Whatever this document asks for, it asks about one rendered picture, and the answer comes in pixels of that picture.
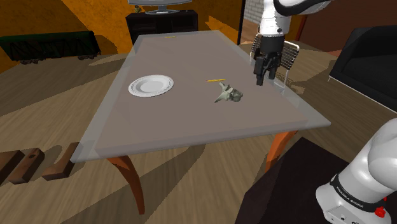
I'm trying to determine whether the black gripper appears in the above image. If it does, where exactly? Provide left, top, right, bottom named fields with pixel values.
left=253, top=34, right=286, bottom=87

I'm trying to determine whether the grey-green bone figure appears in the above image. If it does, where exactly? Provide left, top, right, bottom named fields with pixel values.
left=214, top=81, right=244, bottom=104

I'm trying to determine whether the glass table with orange legs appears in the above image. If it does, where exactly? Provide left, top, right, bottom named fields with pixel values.
left=69, top=30, right=331, bottom=216

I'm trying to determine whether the black sofa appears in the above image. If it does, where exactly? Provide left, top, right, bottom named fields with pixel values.
left=328, top=25, right=397, bottom=113

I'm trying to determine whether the dark cabinet with television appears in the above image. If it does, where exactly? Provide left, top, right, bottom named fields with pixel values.
left=125, top=0, right=199, bottom=46

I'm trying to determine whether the white plate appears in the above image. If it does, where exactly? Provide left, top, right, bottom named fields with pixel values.
left=128, top=74, right=175, bottom=98

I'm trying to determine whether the dark robot stand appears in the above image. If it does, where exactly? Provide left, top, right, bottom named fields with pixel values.
left=234, top=136, right=353, bottom=224

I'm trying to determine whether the dark green train wagon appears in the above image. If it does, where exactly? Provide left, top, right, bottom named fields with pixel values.
left=0, top=30, right=102, bottom=65

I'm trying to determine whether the brown wooden block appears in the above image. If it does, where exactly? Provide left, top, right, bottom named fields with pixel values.
left=7, top=147, right=45, bottom=185
left=0, top=150, right=25, bottom=185
left=41, top=141, right=81, bottom=181

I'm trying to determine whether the white wire-back chair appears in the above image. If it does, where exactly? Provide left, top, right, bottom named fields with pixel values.
left=249, top=33, right=301, bottom=95

